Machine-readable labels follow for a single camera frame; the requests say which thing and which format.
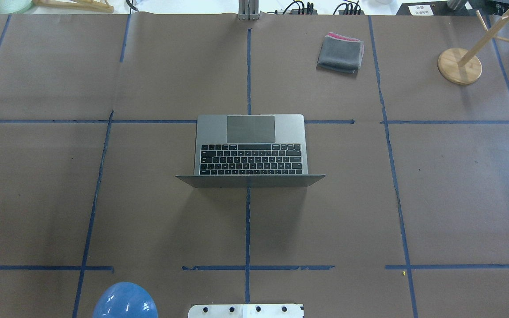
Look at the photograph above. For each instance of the aluminium frame post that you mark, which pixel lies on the aluminium frame post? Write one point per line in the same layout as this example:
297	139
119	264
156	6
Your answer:
249	10

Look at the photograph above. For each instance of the green glass plate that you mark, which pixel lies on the green glass plate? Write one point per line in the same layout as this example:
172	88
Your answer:
15	6

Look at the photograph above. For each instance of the grey laptop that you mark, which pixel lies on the grey laptop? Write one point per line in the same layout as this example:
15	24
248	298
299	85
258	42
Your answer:
256	151

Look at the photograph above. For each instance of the black box with label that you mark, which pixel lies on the black box with label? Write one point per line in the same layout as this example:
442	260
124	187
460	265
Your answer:
432	8

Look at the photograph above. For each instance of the black power strip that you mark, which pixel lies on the black power strip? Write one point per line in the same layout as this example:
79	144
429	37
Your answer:
297	7

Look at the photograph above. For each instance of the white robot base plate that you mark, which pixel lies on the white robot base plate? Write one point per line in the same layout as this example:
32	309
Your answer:
267	310

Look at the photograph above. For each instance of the wooden dish rack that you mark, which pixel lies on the wooden dish rack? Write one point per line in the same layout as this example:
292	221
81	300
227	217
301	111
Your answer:
102	6

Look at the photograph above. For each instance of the folded grey pink cloth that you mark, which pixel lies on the folded grey pink cloth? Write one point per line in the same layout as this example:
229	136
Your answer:
341	53

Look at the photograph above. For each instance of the wooden mug tree stand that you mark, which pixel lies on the wooden mug tree stand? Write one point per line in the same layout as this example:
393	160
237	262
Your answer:
461	66

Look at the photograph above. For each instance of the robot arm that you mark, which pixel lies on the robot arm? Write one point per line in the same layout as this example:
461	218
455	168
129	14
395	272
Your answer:
125	300

